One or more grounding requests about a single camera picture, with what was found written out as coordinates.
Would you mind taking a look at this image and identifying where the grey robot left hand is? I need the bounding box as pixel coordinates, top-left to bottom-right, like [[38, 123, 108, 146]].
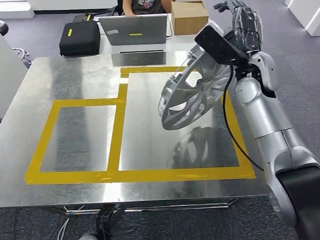
[[95, 204, 137, 240]]

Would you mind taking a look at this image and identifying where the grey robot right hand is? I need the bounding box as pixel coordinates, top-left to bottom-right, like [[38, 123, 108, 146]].
[[214, 0, 263, 54]]

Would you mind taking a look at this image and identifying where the silver wheel cover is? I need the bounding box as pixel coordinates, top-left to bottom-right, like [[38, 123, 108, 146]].
[[158, 43, 235, 131]]

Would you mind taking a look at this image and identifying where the stainless steel workbench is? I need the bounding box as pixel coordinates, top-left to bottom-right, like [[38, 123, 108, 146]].
[[0, 50, 275, 216]]

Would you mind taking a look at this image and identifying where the brown cardboard box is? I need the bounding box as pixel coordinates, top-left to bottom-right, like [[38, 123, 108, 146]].
[[171, 0, 210, 36]]

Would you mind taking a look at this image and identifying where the white display plinth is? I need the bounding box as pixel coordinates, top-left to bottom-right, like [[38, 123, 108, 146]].
[[285, 0, 320, 37]]

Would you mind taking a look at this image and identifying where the person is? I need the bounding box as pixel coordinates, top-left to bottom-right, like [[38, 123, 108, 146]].
[[122, 0, 174, 17]]

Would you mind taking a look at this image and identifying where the grey laptop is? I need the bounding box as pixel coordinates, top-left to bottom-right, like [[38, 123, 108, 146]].
[[97, 13, 168, 47]]

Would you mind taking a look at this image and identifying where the black zipped case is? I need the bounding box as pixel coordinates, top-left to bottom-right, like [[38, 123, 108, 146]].
[[59, 20, 101, 57]]

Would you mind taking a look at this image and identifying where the white desk with steel legs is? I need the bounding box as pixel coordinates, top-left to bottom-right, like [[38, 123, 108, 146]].
[[0, 33, 29, 121]]

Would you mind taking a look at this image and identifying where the small black pouch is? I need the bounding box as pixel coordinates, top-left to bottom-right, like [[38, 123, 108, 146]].
[[72, 12, 100, 23]]

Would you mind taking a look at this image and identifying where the black office chair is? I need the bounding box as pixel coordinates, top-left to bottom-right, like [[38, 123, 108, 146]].
[[0, 19, 33, 66]]

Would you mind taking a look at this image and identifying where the long white plinth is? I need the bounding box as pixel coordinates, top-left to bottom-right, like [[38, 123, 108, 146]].
[[0, 0, 118, 19]]

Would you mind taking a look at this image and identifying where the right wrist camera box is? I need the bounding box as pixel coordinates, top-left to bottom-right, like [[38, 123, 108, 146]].
[[194, 20, 251, 67]]

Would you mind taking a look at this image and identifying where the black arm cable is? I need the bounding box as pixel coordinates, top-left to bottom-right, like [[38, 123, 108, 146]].
[[222, 61, 265, 173]]

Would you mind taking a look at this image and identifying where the yellow tape frame on workbench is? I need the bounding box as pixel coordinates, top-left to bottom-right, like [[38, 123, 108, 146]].
[[24, 66, 257, 185]]

